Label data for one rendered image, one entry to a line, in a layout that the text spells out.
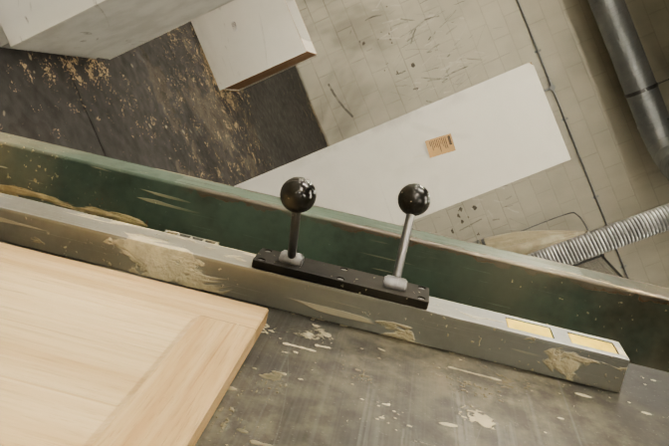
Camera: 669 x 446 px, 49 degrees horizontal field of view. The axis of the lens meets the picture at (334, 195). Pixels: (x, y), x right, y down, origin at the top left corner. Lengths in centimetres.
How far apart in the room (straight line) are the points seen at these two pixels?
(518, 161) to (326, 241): 325
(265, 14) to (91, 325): 500
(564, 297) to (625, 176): 779
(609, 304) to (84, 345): 71
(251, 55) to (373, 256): 464
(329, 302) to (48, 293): 29
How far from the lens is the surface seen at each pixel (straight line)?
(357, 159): 428
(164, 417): 58
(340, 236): 105
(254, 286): 84
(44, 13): 322
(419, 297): 83
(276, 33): 560
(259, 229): 107
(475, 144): 424
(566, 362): 85
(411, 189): 85
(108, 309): 74
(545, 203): 876
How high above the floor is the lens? 161
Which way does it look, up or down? 12 degrees down
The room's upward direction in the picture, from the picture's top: 68 degrees clockwise
